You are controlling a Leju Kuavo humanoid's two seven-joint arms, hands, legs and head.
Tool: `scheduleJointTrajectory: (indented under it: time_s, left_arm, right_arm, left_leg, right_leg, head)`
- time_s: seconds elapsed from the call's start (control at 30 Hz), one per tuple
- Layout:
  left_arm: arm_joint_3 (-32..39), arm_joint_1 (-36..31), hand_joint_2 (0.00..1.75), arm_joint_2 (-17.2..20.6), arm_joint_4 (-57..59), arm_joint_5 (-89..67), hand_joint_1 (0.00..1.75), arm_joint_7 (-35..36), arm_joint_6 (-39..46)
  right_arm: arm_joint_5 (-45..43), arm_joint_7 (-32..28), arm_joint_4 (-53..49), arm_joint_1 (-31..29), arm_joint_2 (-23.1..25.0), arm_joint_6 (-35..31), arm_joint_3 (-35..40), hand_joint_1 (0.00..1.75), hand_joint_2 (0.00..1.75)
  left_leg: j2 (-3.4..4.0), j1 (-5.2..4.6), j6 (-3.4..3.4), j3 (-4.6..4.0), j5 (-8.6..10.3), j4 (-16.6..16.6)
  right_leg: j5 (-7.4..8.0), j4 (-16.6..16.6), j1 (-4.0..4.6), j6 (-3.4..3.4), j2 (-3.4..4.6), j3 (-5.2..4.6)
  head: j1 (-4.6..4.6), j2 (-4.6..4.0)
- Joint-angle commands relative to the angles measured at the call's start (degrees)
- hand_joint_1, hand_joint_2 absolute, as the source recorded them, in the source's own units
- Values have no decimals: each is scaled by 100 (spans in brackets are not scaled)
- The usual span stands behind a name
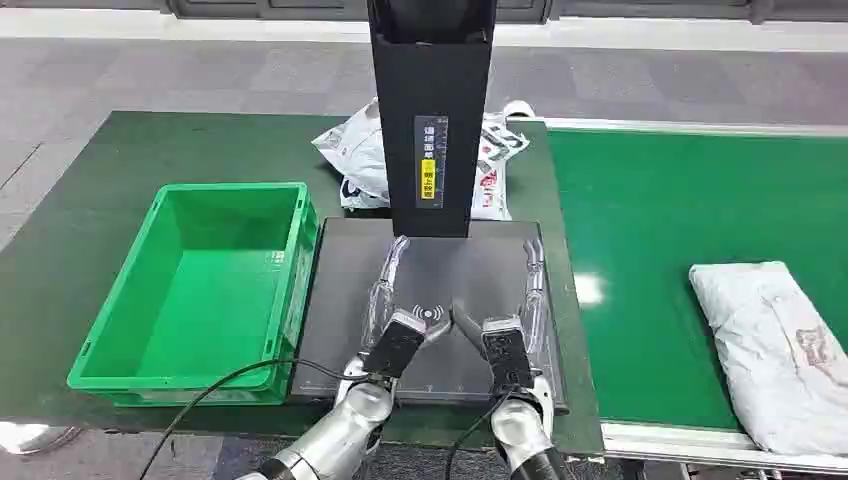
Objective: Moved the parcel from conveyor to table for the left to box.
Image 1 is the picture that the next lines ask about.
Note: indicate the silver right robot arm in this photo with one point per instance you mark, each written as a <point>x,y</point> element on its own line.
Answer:
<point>523,430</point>

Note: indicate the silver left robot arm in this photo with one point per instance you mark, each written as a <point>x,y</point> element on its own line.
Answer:
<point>338,434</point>

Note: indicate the white parcel with red letters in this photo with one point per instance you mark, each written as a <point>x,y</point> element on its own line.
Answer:
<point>493,172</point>

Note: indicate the green plastic crate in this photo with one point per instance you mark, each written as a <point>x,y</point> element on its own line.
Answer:
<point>212,298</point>

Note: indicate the silver conveyor frame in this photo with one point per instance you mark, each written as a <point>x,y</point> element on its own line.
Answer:
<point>669,445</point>

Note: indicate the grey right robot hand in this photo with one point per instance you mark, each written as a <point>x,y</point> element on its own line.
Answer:
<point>534,298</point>

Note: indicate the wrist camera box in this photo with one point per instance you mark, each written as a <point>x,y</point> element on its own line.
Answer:
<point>507,354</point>
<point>395,344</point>

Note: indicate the green conveyor belt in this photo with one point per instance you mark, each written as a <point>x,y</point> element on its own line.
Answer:
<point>662,218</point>

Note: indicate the black scanner column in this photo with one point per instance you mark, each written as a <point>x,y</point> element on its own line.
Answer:
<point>430,79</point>

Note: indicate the black scale platform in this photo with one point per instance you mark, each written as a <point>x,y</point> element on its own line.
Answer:
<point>457,278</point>

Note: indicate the white parcel with black print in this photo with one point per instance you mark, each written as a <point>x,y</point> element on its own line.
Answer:
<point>354,156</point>

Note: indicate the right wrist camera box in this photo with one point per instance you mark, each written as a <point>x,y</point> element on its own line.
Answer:
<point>507,354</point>

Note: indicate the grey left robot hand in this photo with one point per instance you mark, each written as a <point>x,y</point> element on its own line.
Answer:
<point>383,291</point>

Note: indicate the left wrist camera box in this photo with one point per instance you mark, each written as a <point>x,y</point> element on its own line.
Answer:
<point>395,344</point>

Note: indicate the yellow and grey column label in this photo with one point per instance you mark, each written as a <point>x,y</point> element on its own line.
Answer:
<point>429,162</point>

